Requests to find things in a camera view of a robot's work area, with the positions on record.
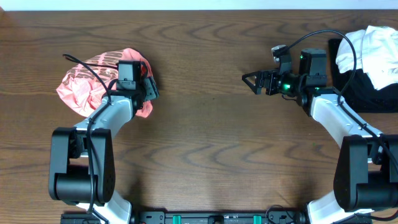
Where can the black fabric container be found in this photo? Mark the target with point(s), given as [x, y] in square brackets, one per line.
[360, 95]

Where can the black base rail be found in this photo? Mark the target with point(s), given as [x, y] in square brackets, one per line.
[274, 216]

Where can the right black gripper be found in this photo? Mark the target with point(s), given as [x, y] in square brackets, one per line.
[270, 75]

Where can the pink printed t-shirt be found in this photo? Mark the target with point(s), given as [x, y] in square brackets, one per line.
[80, 89]

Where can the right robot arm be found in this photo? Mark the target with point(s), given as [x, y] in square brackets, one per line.
[366, 173]

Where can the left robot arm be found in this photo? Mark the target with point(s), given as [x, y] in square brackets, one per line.
[82, 170]

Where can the white crumpled cloth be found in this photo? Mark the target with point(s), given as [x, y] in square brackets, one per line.
[374, 49]

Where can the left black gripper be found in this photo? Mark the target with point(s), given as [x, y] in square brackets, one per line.
[150, 89]

